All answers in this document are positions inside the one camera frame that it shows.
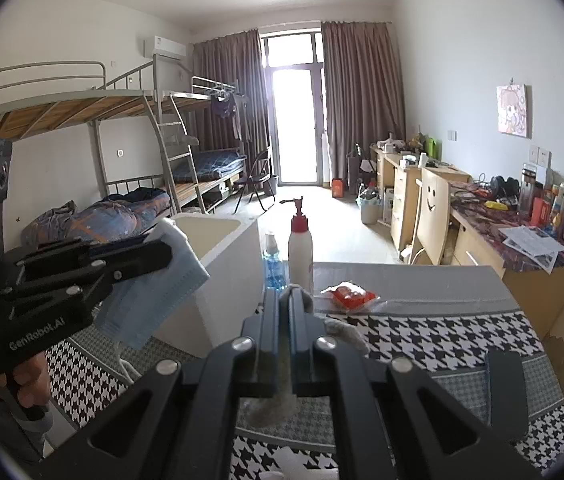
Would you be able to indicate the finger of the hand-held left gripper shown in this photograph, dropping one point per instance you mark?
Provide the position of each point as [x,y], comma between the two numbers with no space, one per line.
[61,295]
[136,257]

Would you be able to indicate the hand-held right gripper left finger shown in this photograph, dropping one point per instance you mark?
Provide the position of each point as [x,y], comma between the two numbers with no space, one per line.
[262,340]

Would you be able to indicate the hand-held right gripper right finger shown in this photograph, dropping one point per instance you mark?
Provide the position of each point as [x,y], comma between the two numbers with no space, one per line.
[307,350]

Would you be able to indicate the blue face mask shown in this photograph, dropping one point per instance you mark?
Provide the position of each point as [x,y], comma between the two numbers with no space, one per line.
[151,300]

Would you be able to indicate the white foam box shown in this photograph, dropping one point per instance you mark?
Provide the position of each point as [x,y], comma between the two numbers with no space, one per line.
[227,290]

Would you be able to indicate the person's left hand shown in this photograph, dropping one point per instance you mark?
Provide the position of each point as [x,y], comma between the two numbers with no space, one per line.
[31,380]

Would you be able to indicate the blue orange quilt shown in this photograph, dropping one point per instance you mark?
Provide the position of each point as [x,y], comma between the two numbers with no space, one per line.
[106,220]

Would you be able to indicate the red snack packet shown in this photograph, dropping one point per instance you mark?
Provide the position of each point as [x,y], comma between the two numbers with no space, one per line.
[349,297]

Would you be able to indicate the blue mouthwash bottle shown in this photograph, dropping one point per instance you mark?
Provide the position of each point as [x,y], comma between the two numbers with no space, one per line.
[274,270]

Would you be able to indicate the white pump bottle red top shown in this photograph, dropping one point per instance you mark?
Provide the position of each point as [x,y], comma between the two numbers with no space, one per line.
[300,260]

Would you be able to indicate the metal bunk ladder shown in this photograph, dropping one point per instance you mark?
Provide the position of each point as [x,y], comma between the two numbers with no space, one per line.
[179,155]

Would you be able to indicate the blue plaid bedding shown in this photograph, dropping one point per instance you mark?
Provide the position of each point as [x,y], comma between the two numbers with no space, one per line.
[211,165]

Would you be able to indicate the metal bunk bed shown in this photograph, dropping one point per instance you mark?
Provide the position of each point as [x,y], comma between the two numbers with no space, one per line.
[201,97]
[61,110]

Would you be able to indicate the houndstooth tablecloth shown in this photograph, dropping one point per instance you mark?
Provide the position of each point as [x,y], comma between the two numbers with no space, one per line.
[437,340]

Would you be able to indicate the white bucket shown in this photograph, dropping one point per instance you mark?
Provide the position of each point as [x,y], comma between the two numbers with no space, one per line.
[370,210]

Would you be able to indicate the black folding chair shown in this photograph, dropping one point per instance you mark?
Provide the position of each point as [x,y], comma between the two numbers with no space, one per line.
[262,167]

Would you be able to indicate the orange box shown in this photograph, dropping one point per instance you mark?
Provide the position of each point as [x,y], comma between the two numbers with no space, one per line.
[338,187]

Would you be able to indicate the dark hanging clothes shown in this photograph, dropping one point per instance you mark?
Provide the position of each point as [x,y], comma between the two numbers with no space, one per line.
[227,107]

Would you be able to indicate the light wooden desk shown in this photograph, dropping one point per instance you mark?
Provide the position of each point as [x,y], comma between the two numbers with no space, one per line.
[402,195]

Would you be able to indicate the wooden chair with smiley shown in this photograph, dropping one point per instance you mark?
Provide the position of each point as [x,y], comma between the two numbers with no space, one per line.
[432,210]

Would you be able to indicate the dark grey case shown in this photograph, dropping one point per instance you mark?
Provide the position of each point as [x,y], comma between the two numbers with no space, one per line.
[507,395]

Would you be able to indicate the glass balcony door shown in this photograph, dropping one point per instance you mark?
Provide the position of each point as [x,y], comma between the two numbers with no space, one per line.
[294,125]

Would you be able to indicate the brown curtain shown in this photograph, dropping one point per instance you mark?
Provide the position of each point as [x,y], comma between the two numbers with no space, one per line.
[362,100]
[232,70]

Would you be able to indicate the white air conditioner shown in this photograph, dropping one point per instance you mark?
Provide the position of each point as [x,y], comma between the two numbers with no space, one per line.
[164,49]

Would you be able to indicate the desk with dark patterned top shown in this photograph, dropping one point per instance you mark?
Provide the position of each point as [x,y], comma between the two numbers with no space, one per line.
[522,280]

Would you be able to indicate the small yellow object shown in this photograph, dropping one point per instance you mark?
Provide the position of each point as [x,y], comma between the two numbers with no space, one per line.
[494,205]

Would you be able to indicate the green bag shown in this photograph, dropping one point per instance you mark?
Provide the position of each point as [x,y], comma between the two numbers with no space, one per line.
[432,147]

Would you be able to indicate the printed papers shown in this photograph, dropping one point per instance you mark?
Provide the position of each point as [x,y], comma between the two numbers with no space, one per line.
[532,247]

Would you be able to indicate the black headphones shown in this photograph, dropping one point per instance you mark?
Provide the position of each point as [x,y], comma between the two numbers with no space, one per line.
[504,187]

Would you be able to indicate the wall socket pair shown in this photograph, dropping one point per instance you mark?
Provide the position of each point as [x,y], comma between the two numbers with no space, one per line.
[540,155]

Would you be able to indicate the pink wall poster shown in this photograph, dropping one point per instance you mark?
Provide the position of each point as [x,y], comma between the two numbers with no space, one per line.
[513,110]

